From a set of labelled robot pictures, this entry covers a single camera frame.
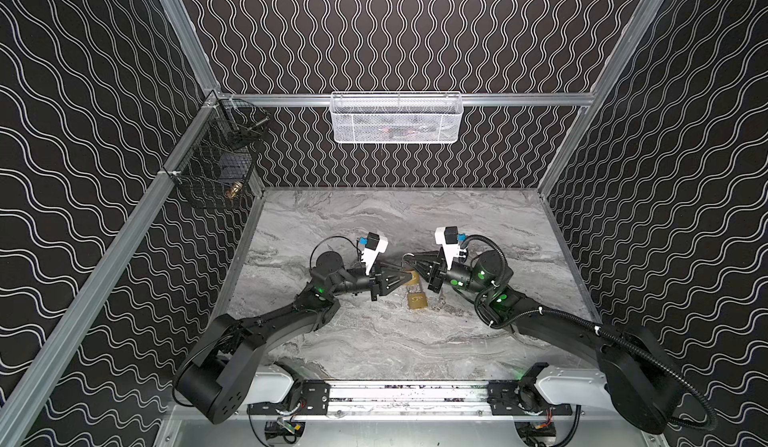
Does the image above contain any long shackle brass padlock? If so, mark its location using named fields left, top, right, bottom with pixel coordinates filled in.
left=407, top=291, right=428, bottom=310

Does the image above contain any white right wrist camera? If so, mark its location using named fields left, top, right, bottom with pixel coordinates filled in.
left=434, top=226, right=466, bottom=270

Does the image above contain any black corrugated cable conduit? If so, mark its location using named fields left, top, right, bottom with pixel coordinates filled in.
left=458, top=234, right=718, bottom=431

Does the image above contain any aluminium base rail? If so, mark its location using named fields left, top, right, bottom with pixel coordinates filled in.
left=170, top=379, right=652, bottom=421

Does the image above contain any small brass padlock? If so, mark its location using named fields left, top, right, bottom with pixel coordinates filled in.
left=402, top=253, right=421, bottom=290

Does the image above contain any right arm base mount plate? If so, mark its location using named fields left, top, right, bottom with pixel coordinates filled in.
left=487, top=381, right=573, bottom=416

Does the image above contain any white mesh wall basket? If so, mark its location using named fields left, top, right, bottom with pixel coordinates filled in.
left=329, top=91, right=464, bottom=144

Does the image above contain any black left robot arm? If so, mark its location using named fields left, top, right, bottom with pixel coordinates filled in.
left=172, top=251, right=412, bottom=424

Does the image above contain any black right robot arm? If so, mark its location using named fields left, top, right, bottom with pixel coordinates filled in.
left=404, top=250, right=684, bottom=434

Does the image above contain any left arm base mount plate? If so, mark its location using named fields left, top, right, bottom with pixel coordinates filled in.
left=247, top=380, right=330, bottom=417

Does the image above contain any black wire wall basket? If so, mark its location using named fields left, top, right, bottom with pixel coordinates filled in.
left=172, top=100, right=272, bottom=211

